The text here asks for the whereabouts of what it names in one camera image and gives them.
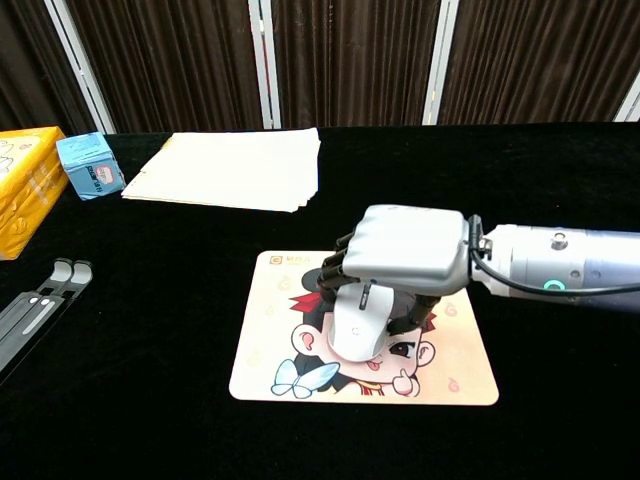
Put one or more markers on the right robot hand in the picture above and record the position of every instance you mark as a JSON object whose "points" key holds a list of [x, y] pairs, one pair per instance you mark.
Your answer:
{"points": [[400, 260]]}

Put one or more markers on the dark brown curtain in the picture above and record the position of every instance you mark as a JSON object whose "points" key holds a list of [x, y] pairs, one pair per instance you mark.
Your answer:
{"points": [[350, 60]]}

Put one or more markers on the white computer mouse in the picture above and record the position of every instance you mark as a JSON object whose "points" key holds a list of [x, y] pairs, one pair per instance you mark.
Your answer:
{"points": [[357, 325]]}

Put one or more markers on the small blue carton box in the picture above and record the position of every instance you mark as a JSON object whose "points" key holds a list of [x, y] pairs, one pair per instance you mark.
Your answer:
{"points": [[90, 167]]}

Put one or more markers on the stack of white paper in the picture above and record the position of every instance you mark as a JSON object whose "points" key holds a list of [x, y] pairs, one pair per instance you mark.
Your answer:
{"points": [[225, 170]]}

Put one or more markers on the cartoon girl mouse pad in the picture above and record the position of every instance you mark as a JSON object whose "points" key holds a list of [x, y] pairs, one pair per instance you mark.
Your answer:
{"points": [[310, 350]]}

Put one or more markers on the aluminium frame post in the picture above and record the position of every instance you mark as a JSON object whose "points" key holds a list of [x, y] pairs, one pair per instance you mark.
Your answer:
{"points": [[80, 65], [627, 102], [264, 62], [440, 62]]}

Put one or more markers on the yellow tissue pack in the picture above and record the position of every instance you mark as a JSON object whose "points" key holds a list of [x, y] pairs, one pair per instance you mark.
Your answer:
{"points": [[25, 190]]}

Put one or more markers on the black folding laptop stand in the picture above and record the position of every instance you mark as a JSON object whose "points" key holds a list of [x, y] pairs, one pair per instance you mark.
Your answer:
{"points": [[35, 315]]}

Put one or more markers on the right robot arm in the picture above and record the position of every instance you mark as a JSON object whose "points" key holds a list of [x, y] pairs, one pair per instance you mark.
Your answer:
{"points": [[560, 265]]}

